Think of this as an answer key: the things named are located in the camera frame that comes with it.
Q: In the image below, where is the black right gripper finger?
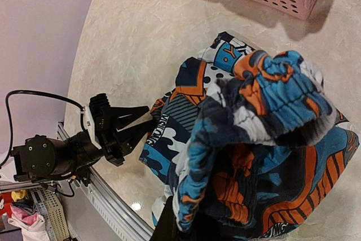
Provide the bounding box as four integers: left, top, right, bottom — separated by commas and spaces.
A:
150, 196, 180, 241

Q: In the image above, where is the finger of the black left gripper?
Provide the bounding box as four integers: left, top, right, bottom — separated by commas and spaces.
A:
111, 106, 149, 128
116, 122, 155, 151

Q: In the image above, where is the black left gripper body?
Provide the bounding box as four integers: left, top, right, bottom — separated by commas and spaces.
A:
97, 106, 133, 166

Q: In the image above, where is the orange patterned garment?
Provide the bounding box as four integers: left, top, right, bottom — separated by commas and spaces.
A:
139, 32, 360, 240

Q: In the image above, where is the colourful clutter under table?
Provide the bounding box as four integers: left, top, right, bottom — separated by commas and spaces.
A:
0, 189, 71, 241

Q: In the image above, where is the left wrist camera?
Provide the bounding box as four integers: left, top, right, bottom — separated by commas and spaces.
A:
84, 93, 117, 154

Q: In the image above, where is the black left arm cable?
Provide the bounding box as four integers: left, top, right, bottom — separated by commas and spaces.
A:
0, 90, 85, 168

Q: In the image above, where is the aluminium front rail frame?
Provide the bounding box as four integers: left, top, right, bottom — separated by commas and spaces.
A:
0, 122, 155, 241

